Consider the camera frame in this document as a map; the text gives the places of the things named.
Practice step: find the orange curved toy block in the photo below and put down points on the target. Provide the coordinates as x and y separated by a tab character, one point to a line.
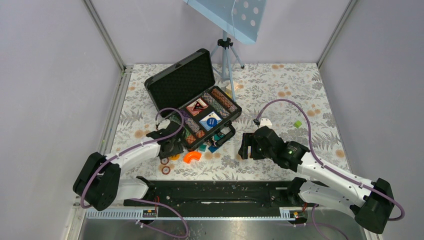
192	156

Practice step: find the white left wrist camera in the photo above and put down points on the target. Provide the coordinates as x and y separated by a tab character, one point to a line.
163	124

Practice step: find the red card deck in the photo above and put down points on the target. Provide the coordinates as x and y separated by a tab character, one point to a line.
196	113

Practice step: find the blue card deck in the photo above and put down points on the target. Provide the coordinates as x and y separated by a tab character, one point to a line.
212	114

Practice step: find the blue toy brick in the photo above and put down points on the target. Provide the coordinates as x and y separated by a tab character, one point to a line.
213	149

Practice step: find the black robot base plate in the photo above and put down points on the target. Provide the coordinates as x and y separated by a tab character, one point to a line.
220	199

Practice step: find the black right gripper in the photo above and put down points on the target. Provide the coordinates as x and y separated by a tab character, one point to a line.
249	140

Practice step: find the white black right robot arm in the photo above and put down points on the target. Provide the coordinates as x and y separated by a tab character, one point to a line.
367	201

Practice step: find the black poker set case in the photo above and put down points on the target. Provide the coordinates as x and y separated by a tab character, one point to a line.
180	84

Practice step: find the yellow big blind button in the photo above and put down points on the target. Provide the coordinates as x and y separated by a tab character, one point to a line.
175	157

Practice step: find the green toy cube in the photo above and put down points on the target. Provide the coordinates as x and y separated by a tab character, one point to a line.
297	124

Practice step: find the red poker chip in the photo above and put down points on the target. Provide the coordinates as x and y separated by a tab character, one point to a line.
164	161
166	170

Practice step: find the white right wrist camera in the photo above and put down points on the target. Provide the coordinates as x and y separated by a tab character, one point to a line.
265	122

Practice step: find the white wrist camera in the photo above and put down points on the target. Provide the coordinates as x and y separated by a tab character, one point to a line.
265	122
163	124

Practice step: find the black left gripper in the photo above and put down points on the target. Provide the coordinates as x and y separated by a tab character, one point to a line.
177	149

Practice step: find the blue tripod stand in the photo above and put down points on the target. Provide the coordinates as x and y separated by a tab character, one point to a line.
226	73

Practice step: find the blue perforated board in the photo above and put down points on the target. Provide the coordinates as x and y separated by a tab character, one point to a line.
238	18

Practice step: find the red yellow chip row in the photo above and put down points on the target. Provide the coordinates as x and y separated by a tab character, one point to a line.
191	138

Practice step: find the orange blue chip row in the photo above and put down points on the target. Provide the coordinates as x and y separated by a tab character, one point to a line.
223	98

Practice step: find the teal triangular toy block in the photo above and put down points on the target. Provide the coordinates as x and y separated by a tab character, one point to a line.
202	148

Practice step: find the blue small blind button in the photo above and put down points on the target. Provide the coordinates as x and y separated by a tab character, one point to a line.
211	122

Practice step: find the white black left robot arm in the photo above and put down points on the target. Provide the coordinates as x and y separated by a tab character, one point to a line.
100	181

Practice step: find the black all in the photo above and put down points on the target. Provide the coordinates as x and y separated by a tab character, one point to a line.
197	105

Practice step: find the floral table mat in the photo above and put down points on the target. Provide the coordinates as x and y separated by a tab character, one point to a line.
283	93

